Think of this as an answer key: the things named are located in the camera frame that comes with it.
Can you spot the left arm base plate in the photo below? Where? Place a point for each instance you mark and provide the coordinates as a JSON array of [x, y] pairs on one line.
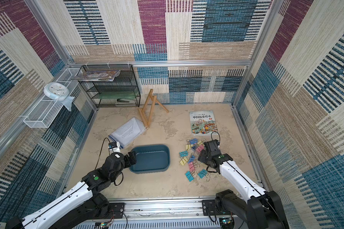
[[115, 210]]

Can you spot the yellow binder clip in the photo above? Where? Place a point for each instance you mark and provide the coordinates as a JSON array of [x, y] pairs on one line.
[[184, 160]]

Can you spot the teal plastic storage box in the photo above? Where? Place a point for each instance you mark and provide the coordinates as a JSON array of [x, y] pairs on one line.
[[151, 159]]

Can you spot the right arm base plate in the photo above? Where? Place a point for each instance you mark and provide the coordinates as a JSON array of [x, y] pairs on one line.
[[209, 208]]

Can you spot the Chinese history picture book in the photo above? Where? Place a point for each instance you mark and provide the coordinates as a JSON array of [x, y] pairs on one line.
[[202, 123]]

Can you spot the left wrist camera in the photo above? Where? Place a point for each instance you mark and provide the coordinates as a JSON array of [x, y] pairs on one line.
[[114, 147]]

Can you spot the teal binder clip small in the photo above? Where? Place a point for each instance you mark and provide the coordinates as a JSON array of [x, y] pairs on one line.
[[183, 154]]

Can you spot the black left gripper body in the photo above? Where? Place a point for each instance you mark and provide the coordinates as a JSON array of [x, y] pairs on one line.
[[127, 162]]

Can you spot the pink binder clip large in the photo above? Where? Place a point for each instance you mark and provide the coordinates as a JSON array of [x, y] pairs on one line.
[[199, 149]]

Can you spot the black wire shelf rack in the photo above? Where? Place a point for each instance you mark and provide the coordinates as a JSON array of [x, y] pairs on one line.
[[125, 82]]

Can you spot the white wire wall basket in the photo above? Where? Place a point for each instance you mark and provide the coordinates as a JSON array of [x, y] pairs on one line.
[[46, 110]]

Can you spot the white round clock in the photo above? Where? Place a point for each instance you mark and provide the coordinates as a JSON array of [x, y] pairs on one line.
[[56, 91]]

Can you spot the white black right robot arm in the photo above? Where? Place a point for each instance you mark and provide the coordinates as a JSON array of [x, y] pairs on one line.
[[258, 208]]

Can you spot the magazine on shelf top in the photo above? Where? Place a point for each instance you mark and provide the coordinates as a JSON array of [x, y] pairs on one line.
[[97, 76]]

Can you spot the teal binder clip front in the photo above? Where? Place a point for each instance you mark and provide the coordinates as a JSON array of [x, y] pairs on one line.
[[203, 174]]

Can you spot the wooden easel stand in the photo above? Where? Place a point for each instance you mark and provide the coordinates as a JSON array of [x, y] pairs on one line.
[[147, 120]]

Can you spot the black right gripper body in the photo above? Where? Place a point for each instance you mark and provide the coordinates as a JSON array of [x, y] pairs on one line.
[[204, 154]]

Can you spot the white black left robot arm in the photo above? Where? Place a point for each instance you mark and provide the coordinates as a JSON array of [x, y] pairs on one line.
[[82, 202]]

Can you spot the green folder on shelf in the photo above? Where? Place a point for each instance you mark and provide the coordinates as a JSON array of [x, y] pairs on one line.
[[117, 95]]

